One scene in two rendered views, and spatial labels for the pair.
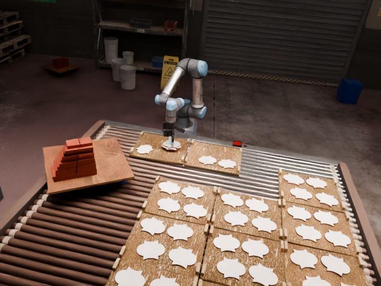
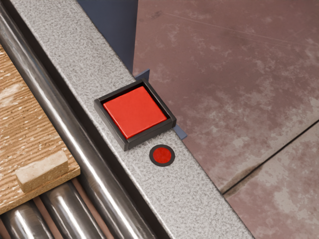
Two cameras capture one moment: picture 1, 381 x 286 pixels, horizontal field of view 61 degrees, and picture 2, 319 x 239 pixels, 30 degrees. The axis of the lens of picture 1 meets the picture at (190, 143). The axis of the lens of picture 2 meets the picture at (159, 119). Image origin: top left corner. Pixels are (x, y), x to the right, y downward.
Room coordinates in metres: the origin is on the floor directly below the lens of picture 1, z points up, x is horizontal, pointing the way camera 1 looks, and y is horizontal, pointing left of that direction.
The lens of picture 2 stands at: (2.05, -0.70, 1.54)
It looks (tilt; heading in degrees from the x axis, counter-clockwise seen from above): 56 degrees down; 42
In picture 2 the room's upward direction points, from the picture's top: 9 degrees clockwise
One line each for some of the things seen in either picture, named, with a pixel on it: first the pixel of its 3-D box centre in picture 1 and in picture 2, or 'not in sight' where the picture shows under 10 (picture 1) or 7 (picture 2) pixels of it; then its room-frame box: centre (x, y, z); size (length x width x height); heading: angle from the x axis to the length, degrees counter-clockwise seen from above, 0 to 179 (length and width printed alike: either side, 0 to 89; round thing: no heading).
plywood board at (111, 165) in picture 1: (87, 162); not in sight; (1.72, 0.67, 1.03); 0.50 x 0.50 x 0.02; 27
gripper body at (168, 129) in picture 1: (169, 127); not in sight; (2.15, 0.17, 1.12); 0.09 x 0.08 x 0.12; 104
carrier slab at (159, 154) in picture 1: (161, 147); not in sight; (2.15, 0.23, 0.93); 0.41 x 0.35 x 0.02; 84
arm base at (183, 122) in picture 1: (182, 118); not in sight; (2.67, 0.09, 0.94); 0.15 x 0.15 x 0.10
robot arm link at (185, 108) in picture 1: (184, 107); not in sight; (2.67, 0.09, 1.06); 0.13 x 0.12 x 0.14; 68
